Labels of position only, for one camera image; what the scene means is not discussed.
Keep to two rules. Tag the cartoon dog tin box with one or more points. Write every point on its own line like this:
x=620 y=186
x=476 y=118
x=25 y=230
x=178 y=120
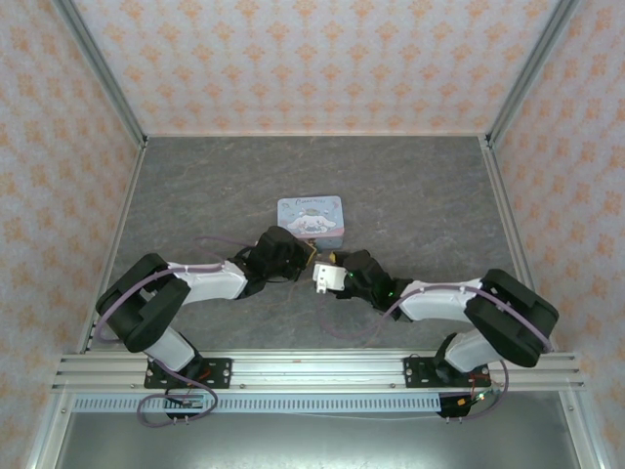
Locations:
x=310 y=220

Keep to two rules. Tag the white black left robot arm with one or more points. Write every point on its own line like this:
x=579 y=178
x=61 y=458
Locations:
x=210 y=285

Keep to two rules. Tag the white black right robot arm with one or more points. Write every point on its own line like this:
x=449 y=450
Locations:
x=439 y=300

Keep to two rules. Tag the right base circuit board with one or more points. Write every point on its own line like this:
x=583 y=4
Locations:
x=476 y=396

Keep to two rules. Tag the base circuit board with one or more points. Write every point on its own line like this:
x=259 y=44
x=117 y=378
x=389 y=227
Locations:
x=476 y=396
x=188 y=402

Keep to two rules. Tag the left base circuit board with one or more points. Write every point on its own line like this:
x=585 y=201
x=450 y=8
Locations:
x=188 y=402

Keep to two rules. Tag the grey metal shelf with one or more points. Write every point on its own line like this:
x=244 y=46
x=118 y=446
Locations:
x=317 y=444

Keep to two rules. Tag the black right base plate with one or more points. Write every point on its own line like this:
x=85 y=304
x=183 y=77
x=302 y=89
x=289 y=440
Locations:
x=415 y=373

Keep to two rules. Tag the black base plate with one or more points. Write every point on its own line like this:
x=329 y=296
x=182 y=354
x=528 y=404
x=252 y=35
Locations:
x=415 y=373
x=220 y=373

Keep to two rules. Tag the aluminium mounting rail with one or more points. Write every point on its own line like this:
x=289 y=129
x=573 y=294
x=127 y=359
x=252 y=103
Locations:
x=317 y=371

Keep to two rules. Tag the aluminium back edge rail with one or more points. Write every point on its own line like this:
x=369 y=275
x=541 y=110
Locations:
x=317 y=135

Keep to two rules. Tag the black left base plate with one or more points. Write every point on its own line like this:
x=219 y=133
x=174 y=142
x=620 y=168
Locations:
x=220 y=373

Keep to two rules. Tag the aluminium floor edge rail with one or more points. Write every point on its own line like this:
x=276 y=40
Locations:
x=114 y=244
x=508 y=220

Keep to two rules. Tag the aluminium frame post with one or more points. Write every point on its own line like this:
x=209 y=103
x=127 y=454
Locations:
x=105 y=73
x=529 y=73
x=586 y=439
x=49 y=439

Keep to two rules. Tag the aluminium lower frame post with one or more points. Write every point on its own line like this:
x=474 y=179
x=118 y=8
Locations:
x=49 y=439
x=586 y=439

